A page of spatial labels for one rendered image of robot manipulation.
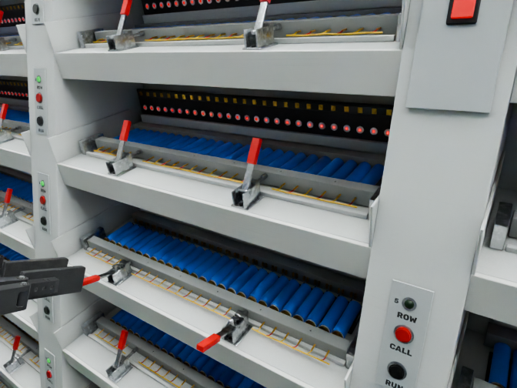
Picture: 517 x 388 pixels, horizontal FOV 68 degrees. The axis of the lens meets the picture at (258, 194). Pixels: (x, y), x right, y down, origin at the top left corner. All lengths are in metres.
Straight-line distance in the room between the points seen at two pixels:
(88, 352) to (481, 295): 0.75
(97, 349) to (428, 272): 0.70
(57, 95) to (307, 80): 0.51
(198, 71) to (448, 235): 0.36
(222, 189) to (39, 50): 0.46
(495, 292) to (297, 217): 0.22
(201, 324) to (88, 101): 0.49
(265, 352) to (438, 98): 0.39
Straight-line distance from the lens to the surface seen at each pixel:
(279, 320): 0.57
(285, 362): 0.56
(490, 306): 0.43
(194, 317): 0.64
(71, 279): 0.49
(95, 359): 0.91
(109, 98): 0.87
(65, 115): 0.82
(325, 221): 0.47
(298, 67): 0.46
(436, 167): 0.40
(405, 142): 0.40
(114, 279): 0.74
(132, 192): 0.65
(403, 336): 0.44
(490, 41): 0.40
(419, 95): 0.40
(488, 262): 0.43
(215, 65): 0.52
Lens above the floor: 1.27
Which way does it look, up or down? 12 degrees down
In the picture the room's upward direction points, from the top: 5 degrees clockwise
